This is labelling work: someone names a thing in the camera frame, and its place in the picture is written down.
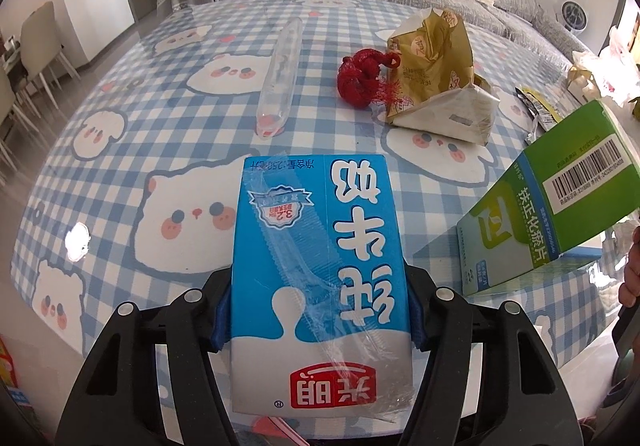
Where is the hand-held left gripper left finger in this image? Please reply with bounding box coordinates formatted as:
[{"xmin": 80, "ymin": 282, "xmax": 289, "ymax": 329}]
[{"xmin": 54, "ymin": 266, "xmax": 236, "ymax": 446}]

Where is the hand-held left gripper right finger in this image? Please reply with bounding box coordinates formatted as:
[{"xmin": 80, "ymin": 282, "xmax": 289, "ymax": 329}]
[{"xmin": 400, "ymin": 263, "xmax": 596, "ymax": 446}]

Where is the blue and white milk carton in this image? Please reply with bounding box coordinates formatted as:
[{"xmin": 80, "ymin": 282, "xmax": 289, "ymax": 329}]
[{"xmin": 231, "ymin": 154, "xmax": 416, "ymax": 427}]

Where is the green and white cardboard box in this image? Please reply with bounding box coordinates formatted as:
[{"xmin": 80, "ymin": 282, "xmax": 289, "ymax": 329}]
[{"xmin": 456, "ymin": 100, "xmax": 640, "ymax": 297}]

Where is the gold paper bag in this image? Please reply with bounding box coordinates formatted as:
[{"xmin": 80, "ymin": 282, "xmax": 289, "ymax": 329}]
[{"xmin": 385, "ymin": 8, "xmax": 501, "ymax": 147}]

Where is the clear plastic tube container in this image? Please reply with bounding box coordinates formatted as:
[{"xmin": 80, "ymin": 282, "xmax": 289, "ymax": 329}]
[{"xmin": 255, "ymin": 17, "xmax": 303, "ymax": 139}]

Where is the person's right hand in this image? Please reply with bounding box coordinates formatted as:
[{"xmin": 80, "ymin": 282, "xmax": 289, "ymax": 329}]
[{"xmin": 617, "ymin": 226, "xmax": 640, "ymax": 311}]

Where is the blue checkered bear tablecloth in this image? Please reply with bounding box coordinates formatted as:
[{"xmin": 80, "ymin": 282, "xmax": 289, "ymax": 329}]
[{"xmin": 10, "ymin": 0, "xmax": 640, "ymax": 427}]

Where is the colourful cardboard box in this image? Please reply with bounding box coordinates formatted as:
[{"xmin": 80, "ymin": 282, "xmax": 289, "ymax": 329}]
[{"xmin": 0, "ymin": 335, "xmax": 32, "ymax": 423}]

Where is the red mesh net bag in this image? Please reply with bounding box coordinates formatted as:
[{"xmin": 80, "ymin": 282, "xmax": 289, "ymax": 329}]
[{"xmin": 337, "ymin": 49, "xmax": 403, "ymax": 109}]

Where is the white plastic bag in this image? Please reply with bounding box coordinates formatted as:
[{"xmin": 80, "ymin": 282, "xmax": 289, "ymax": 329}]
[{"xmin": 597, "ymin": 26, "xmax": 640, "ymax": 107}]

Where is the round floor fan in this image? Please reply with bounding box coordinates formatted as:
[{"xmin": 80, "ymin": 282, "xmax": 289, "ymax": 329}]
[{"xmin": 560, "ymin": 0, "xmax": 592, "ymax": 32}]

